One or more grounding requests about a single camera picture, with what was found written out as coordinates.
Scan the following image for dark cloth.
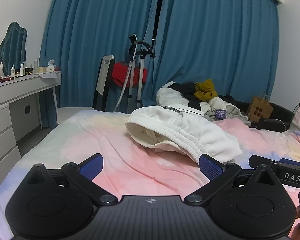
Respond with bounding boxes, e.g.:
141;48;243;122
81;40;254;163
167;82;203;110

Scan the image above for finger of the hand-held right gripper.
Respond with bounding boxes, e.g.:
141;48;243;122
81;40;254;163
279;158;300;167
248;155;275;171

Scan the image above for garment steamer stand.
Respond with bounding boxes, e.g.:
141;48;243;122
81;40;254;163
113;33;156;113

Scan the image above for grey garment with purple label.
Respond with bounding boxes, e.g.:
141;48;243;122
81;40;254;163
202;96;251;126

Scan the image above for white dressing desk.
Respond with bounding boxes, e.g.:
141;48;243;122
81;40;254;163
0;70;62;186

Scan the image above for black chair with white back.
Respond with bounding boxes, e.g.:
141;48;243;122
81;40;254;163
56;54;116;125

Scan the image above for wavy-edged mirror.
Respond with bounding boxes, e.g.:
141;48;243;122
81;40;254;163
0;21;28;77

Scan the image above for pastel tie-dye duvet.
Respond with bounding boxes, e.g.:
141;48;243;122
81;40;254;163
0;109;300;240

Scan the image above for white pants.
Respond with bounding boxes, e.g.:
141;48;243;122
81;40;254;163
126;106;243;165

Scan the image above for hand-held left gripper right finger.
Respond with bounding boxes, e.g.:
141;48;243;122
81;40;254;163
184;154;281;206

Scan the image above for blue curtain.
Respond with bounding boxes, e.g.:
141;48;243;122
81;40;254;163
39;0;165;130
141;0;282;107

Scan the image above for white cable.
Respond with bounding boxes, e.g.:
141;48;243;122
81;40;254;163
272;119;288;132

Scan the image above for white tissue box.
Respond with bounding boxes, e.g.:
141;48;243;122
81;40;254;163
45;58;56;73

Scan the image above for white puffy jacket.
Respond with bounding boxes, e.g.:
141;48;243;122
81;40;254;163
156;81;208;117

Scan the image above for brown paper bag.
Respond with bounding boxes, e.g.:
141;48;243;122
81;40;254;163
246;92;274;123

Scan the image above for mustard yellow cloth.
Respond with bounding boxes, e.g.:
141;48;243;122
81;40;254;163
193;78;219;102

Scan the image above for red cloth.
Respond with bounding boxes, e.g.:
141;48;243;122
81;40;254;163
111;61;148;87

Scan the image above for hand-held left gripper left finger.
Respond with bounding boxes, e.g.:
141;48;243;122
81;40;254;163
22;153;118;207

